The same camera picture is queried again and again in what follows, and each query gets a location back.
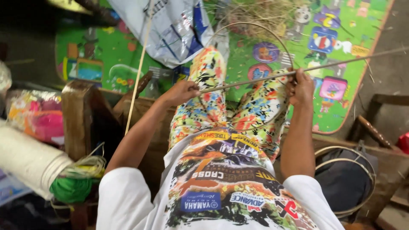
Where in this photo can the thin rattan hoop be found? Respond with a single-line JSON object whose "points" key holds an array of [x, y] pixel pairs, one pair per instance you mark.
{"points": [[281, 44]]}

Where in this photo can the pale raffia bundle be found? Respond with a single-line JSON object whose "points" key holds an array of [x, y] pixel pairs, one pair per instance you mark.
{"points": [[88, 166]]}

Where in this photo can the red plastic object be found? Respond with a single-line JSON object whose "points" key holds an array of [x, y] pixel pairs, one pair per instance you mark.
{"points": [[404, 143]]}

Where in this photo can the green cartoon play mat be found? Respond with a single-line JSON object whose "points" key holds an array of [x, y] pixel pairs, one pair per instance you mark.
{"points": [[338, 48]]}

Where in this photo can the green yarn ball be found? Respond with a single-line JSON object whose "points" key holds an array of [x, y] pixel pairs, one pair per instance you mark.
{"points": [[72, 190]]}

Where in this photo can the heap of dried grass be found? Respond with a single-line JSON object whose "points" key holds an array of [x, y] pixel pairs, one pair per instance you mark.
{"points": [[258, 14]]}

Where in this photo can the colourful floral trousers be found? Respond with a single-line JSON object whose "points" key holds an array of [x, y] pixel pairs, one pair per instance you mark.
{"points": [[207, 105]]}

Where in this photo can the white printed t-shirt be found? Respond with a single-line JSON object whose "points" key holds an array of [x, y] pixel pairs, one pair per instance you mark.
{"points": [[220, 191]]}

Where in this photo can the person's right hand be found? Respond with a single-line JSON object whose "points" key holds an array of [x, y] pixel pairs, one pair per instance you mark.
{"points": [[302, 91]]}

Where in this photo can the clear plastic bag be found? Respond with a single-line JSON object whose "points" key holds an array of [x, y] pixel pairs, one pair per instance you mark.
{"points": [[4, 76]]}

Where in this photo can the pale thin bamboo strip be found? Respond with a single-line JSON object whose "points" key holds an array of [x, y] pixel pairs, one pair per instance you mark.
{"points": [[140, 65]]}

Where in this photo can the large white thread spool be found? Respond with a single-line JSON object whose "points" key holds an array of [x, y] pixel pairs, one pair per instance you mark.
{"points": [[28, 156]]}

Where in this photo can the blue printed sheet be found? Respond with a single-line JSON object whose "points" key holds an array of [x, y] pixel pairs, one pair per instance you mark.
{"points": [[11, 188]]}

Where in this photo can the pink plastic bag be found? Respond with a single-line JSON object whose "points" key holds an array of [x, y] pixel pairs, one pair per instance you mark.
{"points": [[41, 123]]}

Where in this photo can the brown wooden chair frame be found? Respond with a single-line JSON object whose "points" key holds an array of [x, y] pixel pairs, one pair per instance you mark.
{"points": [[372, 127]]}

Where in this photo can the person's left hand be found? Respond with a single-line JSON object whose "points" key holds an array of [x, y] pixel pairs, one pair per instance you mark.
{"points": [[179, 92]]}

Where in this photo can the dark wooden chair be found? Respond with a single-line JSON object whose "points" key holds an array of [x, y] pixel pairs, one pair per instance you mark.
{"points": [[76, 118]]}

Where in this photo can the person's left fingers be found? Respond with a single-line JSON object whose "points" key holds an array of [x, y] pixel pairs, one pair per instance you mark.
{"points": [[193, 88]]}

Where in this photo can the white and blue plastic bag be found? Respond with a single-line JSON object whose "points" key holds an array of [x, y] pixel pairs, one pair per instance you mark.
{"points": [[172, 32]]}

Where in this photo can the large rattan hoop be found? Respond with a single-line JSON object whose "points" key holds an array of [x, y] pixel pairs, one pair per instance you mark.
{"points": [[372, 179]]}

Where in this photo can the dark grey cloth bag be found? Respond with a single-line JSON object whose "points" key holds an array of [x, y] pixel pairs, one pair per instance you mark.
{"points": [[345, 182]]}

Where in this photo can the long thin rattan stick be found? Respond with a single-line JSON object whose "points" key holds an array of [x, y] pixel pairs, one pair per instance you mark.
{"points": [[335, 63]]}

